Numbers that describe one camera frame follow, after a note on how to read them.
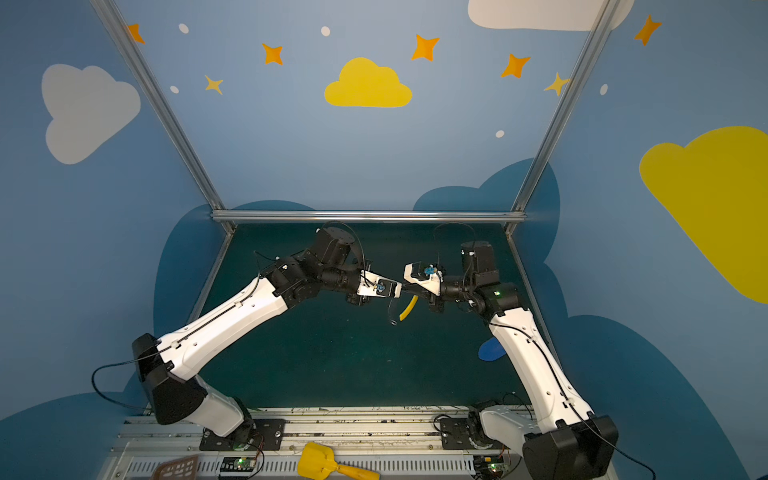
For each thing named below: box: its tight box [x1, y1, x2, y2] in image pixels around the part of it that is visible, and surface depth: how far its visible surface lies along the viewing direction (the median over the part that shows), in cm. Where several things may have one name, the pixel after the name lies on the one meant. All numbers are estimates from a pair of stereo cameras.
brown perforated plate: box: [153, 455, 199, 480], surface depth 71 cm
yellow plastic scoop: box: [298, 442, 381, 480], surface depth 70 cm
